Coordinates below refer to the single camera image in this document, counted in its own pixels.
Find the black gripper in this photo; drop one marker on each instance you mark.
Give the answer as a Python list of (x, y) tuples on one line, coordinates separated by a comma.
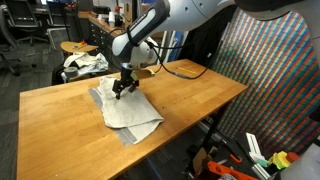
[(125, 80)]

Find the white terry towel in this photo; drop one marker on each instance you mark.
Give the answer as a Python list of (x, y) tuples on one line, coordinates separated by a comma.
[(128, 110)]

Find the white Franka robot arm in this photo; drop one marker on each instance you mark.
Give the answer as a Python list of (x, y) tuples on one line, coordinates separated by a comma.
[(160, 23)]

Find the white crumpled cloth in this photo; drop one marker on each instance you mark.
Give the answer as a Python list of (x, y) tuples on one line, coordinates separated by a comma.
[(88, 61)]

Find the white leaning poles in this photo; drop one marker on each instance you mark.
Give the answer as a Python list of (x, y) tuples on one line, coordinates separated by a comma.
[(166, 50)]

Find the round wooden side table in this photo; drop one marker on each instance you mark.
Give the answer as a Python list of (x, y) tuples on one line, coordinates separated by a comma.
[(76, 48)]

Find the colourful small toys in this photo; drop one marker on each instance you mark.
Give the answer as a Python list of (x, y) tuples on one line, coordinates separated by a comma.
[(80, 44)]

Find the yellow pencil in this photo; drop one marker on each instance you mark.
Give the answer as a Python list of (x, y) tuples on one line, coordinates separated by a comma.
[(186, 70)]

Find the white cup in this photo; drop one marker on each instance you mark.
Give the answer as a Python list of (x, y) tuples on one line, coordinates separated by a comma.
[(111, 19)]

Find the black metal table leg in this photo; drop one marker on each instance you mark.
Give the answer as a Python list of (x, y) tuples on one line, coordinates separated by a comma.
[(215, 126)]

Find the small open cardboard box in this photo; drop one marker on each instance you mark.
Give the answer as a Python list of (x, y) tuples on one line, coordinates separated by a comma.
[(201, 158)]

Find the orange black clamp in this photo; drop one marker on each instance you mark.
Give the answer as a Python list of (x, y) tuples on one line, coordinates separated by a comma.
[(235, 158)]

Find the multicoloured patterned backdrop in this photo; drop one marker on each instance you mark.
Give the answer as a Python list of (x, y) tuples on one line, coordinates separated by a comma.
[(276, 100)]

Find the yellow green plastic item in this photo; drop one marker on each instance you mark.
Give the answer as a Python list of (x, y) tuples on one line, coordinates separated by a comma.
[(279, 159)]

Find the red cap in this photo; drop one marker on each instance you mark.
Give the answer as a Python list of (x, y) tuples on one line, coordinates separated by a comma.
[(292, 156)]

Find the tan wrist camera box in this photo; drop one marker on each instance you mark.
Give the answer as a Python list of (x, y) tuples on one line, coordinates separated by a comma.
[(143, 74)]

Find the grey duct tape strip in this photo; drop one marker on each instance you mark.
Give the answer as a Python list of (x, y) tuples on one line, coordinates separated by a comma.
[(128, 136)]

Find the grey duct tape roll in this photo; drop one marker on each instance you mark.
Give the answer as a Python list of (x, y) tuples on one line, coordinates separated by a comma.
[(71, 72)]

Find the white aluminium rail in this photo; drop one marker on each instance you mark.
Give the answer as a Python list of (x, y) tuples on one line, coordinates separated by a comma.
[(210, 130)]

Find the white plastic bracket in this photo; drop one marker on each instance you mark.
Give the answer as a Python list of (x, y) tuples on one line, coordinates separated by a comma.
[(255, 148)]

